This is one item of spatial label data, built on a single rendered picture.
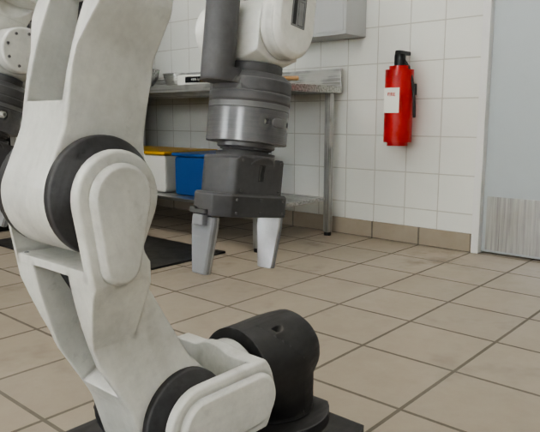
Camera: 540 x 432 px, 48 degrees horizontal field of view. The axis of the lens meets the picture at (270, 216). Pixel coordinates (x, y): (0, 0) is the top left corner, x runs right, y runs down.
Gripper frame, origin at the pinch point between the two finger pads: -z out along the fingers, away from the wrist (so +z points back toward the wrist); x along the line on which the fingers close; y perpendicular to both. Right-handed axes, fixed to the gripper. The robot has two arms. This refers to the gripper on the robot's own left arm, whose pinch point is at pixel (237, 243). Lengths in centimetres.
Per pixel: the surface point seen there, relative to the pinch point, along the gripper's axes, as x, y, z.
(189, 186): -207, -222, -2
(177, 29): -260, -302, 110
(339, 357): -104, -47, -44
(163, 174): -207, -246, 4
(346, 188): -267, -149, 5
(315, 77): -252, -169, 69
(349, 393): -86, -32, -46
